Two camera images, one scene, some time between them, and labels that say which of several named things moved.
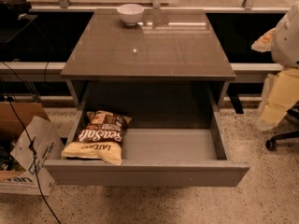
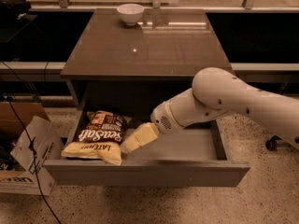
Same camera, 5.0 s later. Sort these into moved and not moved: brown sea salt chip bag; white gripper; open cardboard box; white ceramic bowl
Moved: white gripper
Not moved: brown sea salt chip bag; open cardboard box; white ceramic bowl
